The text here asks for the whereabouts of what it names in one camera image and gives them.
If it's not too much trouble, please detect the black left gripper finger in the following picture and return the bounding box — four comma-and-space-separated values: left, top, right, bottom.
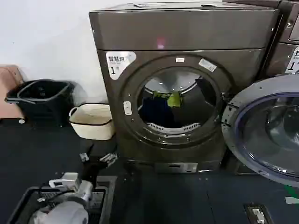
99, 152, 119, 168
79, 143, 95, 164

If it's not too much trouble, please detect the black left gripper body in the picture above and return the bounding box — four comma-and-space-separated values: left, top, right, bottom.
81, 160, 106, 185

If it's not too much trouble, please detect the black slatted laundry basket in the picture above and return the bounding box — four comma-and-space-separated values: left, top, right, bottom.
6, 175, 117, 224

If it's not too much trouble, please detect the white woven basket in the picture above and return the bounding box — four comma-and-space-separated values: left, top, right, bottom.
69, 103, 115, 141

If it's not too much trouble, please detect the dark blue garment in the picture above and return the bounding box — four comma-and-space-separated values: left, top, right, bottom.
139, 97, 182, 128

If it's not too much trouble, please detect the green cloth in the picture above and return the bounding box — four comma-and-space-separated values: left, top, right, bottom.
152, 90, 183, 108

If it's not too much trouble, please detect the large white dryer label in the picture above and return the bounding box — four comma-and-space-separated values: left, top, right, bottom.
105, 51, 137, 81

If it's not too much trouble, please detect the pink-brown board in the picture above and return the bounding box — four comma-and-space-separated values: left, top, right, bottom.
0, 65, 27, 120

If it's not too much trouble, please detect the small white dryer sticker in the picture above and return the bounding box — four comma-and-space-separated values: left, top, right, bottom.
198, 58, 217, 71

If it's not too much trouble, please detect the grey dryer with open drum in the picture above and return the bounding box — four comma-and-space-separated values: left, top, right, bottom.
88, 1, 285, 175

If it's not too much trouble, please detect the round glass dryer door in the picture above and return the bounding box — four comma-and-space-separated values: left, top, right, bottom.
221, 74, 299, 188

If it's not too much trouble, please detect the green floor tape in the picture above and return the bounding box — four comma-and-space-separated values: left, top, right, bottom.
285, 184, 299, 206

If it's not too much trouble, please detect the white label with number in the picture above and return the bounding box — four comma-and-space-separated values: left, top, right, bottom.
288, 45, 299, 75

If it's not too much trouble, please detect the grey neighbouring dryer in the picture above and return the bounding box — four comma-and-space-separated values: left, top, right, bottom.
223, 0, 299, 77

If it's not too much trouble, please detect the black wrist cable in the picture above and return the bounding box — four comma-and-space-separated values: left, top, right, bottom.
36, 183, 76, 202

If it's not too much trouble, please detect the black plastic basket with handle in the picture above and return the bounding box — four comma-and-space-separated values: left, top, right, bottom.
5, 79, 76, 127

